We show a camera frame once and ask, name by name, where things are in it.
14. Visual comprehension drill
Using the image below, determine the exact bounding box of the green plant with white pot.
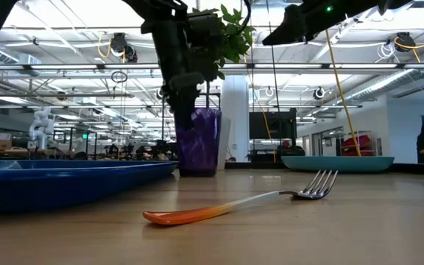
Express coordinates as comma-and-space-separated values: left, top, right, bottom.
188, 3, 257, 172

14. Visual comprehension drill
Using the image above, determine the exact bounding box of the fork with orange-white handle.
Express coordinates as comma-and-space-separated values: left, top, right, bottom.
142, 169, 339, 226

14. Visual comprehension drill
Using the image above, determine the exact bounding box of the black hanging cable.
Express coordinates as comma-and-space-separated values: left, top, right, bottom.
265, 0, 285, 160

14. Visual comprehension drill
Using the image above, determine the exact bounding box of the black monitor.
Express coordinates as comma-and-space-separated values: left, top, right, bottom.
248, 108, 298, 141

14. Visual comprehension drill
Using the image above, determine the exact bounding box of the yellow hanging cable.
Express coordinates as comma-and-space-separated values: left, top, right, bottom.
324, 29, 362, 158

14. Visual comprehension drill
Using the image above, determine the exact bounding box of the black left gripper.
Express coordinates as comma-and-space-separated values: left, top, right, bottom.
141, 14, 205, 130

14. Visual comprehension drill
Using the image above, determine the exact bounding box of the black ceiling cable reel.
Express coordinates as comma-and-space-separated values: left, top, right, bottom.
312, 85, 327, 101
394, 31, 414, 53
109, 32, 138, 63

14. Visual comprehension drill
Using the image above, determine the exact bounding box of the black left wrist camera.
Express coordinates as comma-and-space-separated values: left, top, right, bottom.
188, 10, 222, 82

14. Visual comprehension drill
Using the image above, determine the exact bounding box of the white building column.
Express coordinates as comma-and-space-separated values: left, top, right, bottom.
221, 75, 250, 163

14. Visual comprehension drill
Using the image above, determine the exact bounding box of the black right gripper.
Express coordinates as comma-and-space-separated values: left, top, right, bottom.
262, 0, 382, 46

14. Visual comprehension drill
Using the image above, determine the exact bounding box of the black metal table frame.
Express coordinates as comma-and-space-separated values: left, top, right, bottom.
225, 160, 424, 176

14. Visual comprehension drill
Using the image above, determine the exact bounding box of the purple translucent cup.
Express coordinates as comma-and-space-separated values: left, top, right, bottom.
174, 107, 223, 177

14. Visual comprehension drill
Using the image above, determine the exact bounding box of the blue plastic serving tray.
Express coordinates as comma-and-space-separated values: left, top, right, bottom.
0, 159, 178, 216

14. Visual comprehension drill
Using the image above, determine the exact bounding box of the teal round plate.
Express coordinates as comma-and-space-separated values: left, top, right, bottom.
280, 155, 395, 174

